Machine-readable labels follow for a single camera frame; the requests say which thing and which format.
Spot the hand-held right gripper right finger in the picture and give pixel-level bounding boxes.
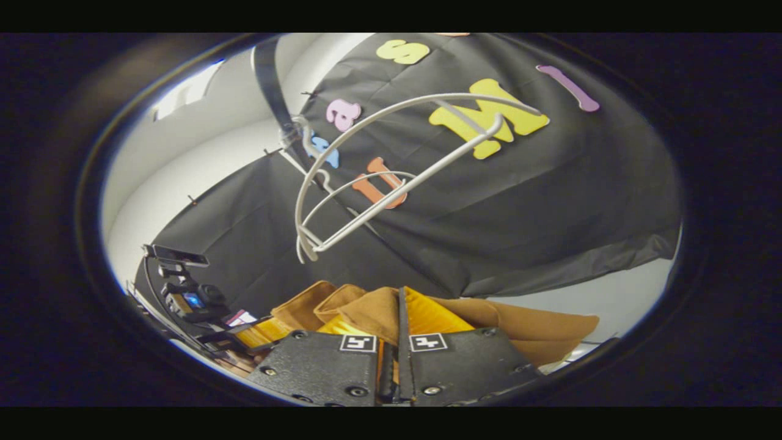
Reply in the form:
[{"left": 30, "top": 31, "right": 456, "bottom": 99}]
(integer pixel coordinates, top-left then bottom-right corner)
[{"left": 397, "top": 286, "right": 544, "bottom": 406}]

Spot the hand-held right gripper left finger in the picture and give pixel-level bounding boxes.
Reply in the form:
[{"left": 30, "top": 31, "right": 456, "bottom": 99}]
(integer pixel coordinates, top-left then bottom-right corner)
[{"left": 246, "top": 317, "right": 395, "bottom": 407}]

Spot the brown jacket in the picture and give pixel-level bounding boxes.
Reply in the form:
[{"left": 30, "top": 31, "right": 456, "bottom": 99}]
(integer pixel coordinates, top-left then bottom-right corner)
[{"left": 232, "top": 280, "right": 601, "bottom": 375}]

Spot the white clothes hanger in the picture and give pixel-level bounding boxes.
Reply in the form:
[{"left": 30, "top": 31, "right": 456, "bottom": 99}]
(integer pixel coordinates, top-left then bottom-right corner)
[
  {"left": 302, "top": 131, "right": 417, "bottom": 236},
  {"left": 281, "top": 92, "right": 544, "bottom": 265}
]

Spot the black backdrop cloth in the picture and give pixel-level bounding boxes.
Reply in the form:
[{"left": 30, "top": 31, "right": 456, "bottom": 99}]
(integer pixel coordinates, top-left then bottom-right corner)
[{"left": 144, "top": 34, "right": 682, "bottom": 318}]

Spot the black clothes rail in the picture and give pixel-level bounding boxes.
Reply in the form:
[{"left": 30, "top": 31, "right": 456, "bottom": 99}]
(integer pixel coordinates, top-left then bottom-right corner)
[{"left": 252, "top": 35, "right": 318, "bottom": 172}]

